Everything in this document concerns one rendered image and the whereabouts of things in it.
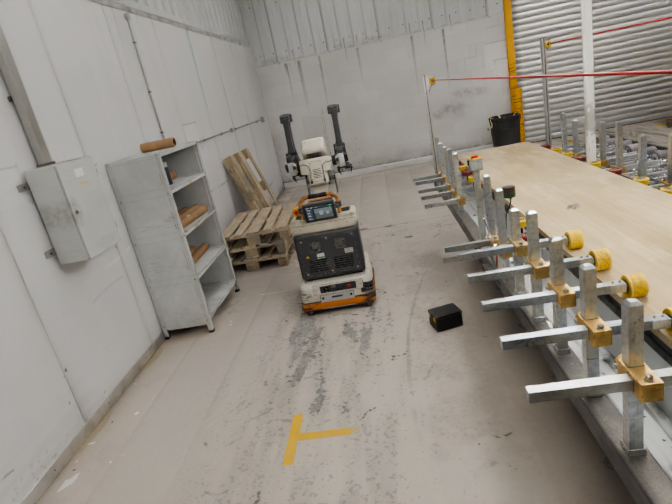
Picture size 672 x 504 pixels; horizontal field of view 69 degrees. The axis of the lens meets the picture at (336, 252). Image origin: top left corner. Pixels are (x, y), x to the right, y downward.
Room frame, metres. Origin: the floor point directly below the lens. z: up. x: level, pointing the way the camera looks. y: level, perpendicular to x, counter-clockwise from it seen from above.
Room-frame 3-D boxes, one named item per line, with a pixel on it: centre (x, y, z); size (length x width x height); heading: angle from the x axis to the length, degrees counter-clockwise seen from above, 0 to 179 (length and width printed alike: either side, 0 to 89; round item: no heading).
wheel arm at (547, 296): (1.46, -0.70, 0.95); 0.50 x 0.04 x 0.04; 83
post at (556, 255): (1.50, -0.72, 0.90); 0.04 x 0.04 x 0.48; 83
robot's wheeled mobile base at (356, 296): (4.02, 0.03, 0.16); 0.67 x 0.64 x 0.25; 174
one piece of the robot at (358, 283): (3.70, 0.04, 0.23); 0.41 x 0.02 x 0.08; 84
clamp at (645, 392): (0.98, -0.66, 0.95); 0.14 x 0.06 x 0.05; 173
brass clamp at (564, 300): (1.48, -0.72, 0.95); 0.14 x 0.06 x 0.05; 173
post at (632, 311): (1.01, -0.66, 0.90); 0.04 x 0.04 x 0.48; 83
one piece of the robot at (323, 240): (3.93, 0.04, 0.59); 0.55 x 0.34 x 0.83; 84
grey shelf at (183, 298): (4.30, 1.33, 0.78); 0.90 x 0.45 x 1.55; 173
